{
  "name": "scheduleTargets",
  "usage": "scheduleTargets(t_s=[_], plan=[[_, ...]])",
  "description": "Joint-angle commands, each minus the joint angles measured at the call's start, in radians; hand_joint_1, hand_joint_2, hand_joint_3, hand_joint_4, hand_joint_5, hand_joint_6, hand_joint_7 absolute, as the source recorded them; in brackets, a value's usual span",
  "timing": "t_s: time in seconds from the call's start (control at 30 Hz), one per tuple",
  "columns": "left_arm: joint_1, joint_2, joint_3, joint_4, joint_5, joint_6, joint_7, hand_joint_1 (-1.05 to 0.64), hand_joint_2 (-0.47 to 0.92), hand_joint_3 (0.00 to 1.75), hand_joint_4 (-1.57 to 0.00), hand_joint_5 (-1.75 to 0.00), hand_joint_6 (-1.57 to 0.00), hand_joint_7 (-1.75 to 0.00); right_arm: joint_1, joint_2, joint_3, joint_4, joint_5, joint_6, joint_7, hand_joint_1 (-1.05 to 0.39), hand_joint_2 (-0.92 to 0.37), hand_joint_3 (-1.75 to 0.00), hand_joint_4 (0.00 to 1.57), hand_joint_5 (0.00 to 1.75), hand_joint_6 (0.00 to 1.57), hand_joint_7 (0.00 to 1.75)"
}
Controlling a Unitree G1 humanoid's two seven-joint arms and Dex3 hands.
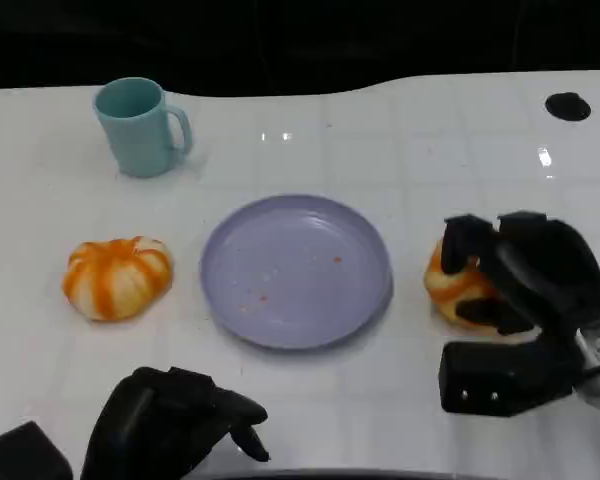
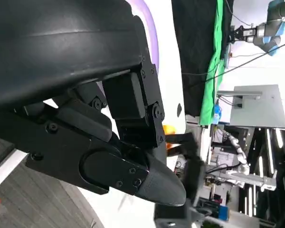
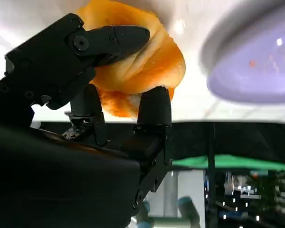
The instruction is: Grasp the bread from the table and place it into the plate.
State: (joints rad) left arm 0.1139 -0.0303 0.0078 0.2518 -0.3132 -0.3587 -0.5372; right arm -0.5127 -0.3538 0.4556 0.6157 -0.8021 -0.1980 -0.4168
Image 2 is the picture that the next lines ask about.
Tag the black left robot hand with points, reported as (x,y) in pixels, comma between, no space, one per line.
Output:
(61,47)

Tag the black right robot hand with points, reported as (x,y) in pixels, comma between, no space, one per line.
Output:
(193,171)

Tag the orange and white bread roll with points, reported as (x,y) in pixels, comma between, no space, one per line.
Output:
(168,129)

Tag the lilac plate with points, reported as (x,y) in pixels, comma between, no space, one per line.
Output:
(152,31)

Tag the green cloth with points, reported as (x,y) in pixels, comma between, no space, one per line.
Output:
(212,71)

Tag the black backdrop cloth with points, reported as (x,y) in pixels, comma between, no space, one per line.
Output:
(194,47)

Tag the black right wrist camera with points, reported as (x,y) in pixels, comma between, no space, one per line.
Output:
(168,218)

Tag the aluminium frame table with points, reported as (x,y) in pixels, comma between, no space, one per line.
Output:
(247,179)

